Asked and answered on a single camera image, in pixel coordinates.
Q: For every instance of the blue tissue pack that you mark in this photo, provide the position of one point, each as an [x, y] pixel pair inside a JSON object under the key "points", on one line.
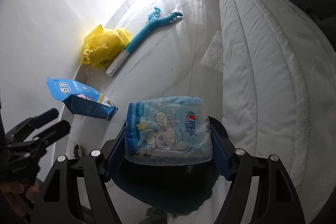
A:
{"points": [[168, 131]]}

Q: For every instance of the yellow plastic bag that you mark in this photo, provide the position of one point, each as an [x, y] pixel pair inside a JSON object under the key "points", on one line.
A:
{"points": [[102, 45]]}

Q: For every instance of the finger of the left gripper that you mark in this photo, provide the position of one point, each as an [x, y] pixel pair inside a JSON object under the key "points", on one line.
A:
{"points": [[49, 136], [26, 127]]}

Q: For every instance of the black trash bin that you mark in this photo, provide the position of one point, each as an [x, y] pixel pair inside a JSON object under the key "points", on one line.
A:
{"points": [[174, 189]]}

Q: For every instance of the blue snack bag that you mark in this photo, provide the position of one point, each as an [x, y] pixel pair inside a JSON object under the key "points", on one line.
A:
{"points": [[81, 99]]}

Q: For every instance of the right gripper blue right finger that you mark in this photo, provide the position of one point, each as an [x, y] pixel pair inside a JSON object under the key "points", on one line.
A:
{"points": [[222, 148]]}

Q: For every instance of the bubble wrap sheet on floor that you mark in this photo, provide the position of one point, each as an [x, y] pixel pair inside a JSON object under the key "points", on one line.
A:
{"points": [[213, 58]]}

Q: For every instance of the blue plush toy stick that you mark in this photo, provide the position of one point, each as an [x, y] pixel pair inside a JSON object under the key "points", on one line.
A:
{"points": [[154, 21]]}

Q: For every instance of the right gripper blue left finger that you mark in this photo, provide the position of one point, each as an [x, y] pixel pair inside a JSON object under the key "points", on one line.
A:
{"points": [[114, 154]]}

